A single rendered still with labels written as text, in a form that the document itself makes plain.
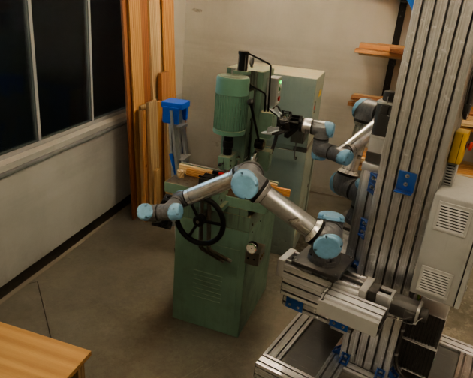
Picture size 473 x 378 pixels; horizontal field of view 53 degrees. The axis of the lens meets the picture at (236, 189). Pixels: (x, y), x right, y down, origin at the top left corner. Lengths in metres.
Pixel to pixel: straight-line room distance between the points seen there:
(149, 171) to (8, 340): 2.21
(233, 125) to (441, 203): 1.10
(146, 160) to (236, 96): 1.71
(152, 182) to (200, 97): 1.45
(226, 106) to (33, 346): 1.42
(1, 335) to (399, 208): 1.76
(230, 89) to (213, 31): 2.62
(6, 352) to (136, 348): 0.93
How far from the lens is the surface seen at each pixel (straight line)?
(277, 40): 4.88
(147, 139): 3.98
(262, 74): 2.68
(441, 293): 2.22
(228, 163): 2.61
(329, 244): 1.97
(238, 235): 2.61
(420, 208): 2.14
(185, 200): 2.18
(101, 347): 2.92
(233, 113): 2.50
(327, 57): 4.81
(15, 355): 2.15
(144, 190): 4.08
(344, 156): 2.25
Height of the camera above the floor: 1.91
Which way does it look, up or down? 22 degrees down
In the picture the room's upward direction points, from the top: 5 degrees clockwise
